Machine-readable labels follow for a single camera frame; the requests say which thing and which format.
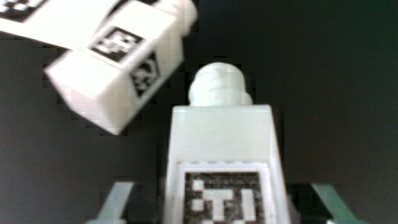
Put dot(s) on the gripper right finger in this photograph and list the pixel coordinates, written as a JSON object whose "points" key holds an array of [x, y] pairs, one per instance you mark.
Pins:
{"points": [[342, 214]]}

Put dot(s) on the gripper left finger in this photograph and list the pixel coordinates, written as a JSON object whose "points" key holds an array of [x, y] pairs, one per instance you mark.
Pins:
{"points": [[115, 205]]}

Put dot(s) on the white leg with tag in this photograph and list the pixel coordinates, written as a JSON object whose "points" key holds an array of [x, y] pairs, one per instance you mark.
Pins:
{"points": [[225, 184]]}

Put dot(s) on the white leg behind tray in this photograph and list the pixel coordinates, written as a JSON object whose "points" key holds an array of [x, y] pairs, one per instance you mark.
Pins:
{"points": [[110, 74]]}

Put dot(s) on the white fiducial marker sheet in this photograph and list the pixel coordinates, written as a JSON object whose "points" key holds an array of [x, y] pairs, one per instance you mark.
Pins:
{"points": [[56, 21]]}

